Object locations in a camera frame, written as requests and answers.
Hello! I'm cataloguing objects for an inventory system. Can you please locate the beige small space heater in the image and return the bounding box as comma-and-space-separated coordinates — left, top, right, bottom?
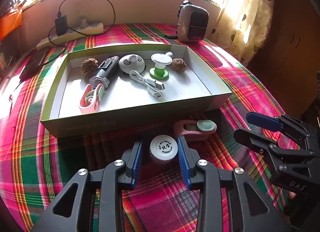
177, 0, 209, 42

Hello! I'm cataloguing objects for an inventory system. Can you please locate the white usb cable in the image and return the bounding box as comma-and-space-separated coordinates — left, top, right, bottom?
128, 69, 166, 100

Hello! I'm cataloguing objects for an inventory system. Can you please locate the white cardboard box tray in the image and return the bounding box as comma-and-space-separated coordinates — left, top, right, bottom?
41, 44, 231, 138

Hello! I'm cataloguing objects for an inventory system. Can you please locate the black clear cylindrical device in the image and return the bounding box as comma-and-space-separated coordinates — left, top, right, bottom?
89, 56, 120, 89

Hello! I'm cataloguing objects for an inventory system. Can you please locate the white round cap jar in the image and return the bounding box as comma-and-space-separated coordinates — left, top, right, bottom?
149, 134, 178, 164

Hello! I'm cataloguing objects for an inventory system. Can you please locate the orange box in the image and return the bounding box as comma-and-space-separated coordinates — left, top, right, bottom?
0, 8, 22, 40

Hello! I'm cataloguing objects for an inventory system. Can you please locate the spotted cream curtain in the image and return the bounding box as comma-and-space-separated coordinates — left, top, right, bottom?
212, 0, 275, 66

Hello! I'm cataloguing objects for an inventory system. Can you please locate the plaid bed cloth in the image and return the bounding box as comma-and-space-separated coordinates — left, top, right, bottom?
1, 40, 287, 231

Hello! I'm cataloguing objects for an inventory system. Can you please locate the black charging cable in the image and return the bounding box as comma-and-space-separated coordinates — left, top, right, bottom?
48, 0, 116, 47

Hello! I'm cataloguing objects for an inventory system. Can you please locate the green white suction holder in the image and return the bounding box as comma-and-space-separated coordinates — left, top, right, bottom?
149, 52, 173, 80

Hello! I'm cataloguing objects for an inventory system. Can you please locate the pink clip with green pad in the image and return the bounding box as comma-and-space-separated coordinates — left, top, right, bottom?
173, 120, 217, 142

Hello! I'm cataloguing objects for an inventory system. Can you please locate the black flat power bank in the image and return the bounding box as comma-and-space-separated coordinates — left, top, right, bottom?
20, 47, 50, 82

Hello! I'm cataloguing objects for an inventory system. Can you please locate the brown wrinkled walnut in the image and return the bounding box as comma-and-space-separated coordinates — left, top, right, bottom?
80, 58, 98, 78

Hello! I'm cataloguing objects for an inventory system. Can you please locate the black charger adapter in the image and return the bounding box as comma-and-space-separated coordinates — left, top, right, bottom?
55, 15, 68, 36

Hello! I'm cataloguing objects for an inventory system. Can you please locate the white round mini fan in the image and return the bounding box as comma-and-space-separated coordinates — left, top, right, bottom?
118, 54, 145, 74

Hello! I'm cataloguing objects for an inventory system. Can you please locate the white power strip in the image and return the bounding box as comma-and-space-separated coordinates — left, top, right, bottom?
36, 23, 104, 50

